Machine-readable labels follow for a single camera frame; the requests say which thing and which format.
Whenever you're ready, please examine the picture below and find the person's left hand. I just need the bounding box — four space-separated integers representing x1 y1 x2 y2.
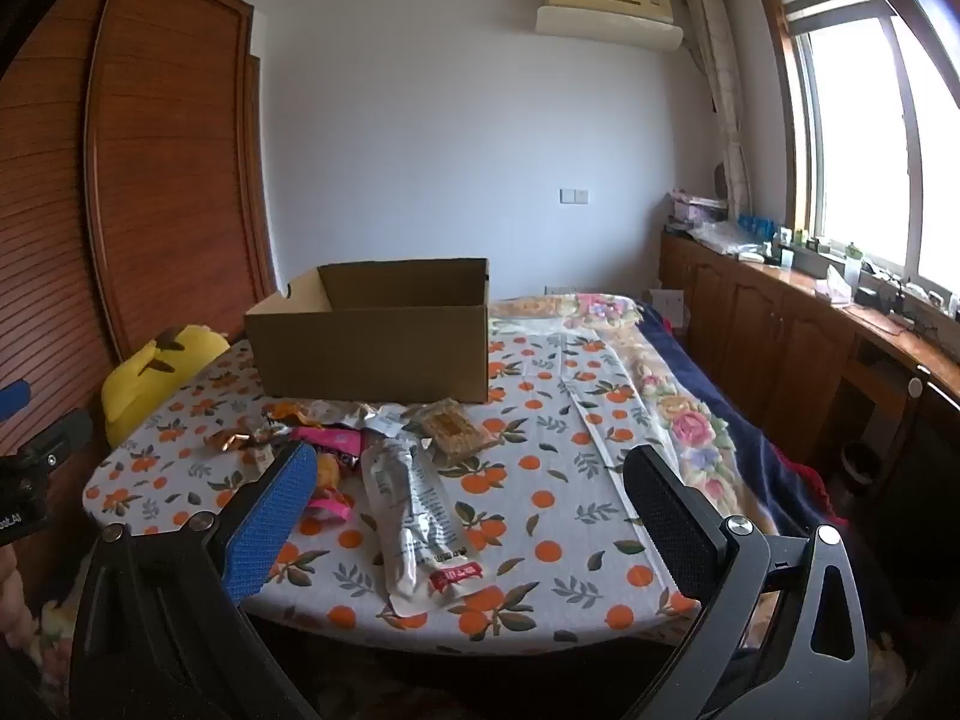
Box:
0 549 35 650

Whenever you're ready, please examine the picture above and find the wooden slatted wardrobe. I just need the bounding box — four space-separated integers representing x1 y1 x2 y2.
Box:
0 0 280 481

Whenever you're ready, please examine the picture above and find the yellow cake pink-ended wrapper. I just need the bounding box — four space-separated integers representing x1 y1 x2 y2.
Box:
304 451 357 522

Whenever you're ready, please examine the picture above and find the stack of pink boxes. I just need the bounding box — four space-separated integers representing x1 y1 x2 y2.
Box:
670 190 728 230

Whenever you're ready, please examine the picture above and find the orange fruit print sheet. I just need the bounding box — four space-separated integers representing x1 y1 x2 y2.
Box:
82 292 702 650

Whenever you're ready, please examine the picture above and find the tissue box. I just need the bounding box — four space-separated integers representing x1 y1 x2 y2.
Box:
816 266 854 306

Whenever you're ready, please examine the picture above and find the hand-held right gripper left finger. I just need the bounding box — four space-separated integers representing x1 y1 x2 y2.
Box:
69 439 323 720

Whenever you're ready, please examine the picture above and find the window with wooden frame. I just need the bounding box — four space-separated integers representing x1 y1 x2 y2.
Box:
754 0 960 301

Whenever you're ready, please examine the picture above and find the clear brown cracker packet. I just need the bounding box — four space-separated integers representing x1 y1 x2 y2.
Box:
418 397 507 458

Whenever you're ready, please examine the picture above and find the brown cardboard box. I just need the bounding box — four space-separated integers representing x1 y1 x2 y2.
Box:
244 259 490 402

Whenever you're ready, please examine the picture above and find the yellow plush toy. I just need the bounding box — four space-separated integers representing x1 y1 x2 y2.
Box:
101 324 232 447

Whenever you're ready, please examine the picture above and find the clear plastic bag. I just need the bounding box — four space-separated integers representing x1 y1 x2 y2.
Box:
694 220 755 256

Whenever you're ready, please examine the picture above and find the floral blanket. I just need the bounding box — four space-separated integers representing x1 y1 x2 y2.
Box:
487 291 848 541

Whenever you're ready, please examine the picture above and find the long silver snack packet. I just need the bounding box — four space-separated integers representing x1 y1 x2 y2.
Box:
361 431 481 605

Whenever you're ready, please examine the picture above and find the dark waste bin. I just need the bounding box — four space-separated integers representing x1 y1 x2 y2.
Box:
840 441 887 500

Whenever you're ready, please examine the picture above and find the wall air conditioner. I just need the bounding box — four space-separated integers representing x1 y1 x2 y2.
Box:
535 0 686 53

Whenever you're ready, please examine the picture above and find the wooden cabinet row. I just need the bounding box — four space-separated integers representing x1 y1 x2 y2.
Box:
660 229 960 466

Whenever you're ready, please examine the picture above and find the orange foil snack packet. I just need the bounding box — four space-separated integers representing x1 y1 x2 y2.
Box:
204 426 263 452

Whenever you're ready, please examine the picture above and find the pale patterned curtain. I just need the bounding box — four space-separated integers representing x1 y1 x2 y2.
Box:
684 0 753 218

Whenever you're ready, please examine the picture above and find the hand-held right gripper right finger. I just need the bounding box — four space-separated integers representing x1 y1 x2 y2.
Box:
622 446 872 720

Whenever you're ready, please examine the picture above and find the pink snack packet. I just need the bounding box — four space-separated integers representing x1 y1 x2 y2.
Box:
289 426 366 455

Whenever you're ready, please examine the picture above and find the white paper bag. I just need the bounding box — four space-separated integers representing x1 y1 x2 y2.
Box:
649 287 687 331

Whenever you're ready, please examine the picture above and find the crumpled silver snack packet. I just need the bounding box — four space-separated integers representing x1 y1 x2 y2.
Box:
341 403 421 440

